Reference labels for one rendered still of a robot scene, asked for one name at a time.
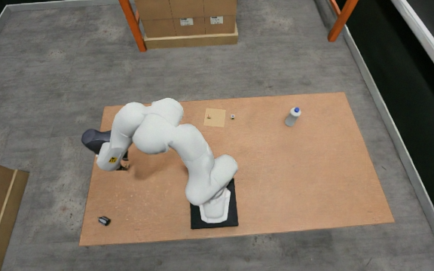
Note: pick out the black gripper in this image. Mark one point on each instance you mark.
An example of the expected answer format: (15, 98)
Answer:
(122, 168)

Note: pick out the small bottle with blue cap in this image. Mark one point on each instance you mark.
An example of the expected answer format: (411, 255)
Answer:
(293, 116)

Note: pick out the beige flat mat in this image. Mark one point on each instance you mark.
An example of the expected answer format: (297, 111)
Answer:
(217, 117)

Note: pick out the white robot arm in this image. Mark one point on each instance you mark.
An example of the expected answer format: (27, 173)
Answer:
(158, 130)

